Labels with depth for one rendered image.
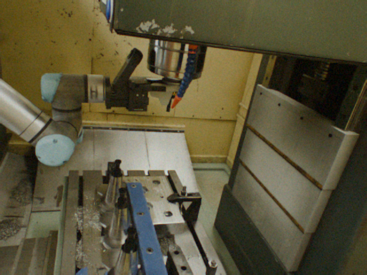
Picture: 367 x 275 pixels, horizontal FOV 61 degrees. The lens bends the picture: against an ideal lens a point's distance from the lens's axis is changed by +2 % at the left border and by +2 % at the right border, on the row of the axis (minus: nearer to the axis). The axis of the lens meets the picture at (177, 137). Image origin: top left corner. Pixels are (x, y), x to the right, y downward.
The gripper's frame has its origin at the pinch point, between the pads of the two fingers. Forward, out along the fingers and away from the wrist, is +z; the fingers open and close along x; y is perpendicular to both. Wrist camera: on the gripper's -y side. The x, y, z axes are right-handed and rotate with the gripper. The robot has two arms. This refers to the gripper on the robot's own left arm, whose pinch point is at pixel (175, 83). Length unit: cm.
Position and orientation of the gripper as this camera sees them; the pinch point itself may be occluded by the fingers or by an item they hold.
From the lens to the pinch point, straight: 89.8
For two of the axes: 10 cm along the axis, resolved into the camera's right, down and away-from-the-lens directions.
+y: -1.1, 9.0, 4.1
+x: 2.7, 4.3, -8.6
